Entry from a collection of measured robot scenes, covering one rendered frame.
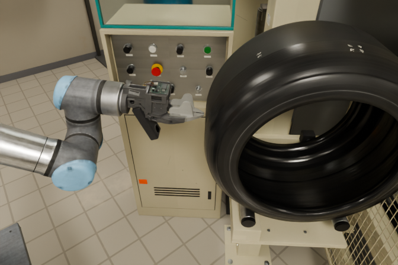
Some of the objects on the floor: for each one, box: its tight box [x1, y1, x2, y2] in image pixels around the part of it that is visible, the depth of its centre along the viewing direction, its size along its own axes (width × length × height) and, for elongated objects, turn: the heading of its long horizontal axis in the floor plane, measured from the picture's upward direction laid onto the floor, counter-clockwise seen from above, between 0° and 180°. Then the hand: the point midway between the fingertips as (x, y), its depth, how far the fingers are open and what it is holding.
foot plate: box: [224, 225, 272, 265], centre depth 173 cm, size 27×27×2 cm
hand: (198, 116), depth 76 cm, fingers closed
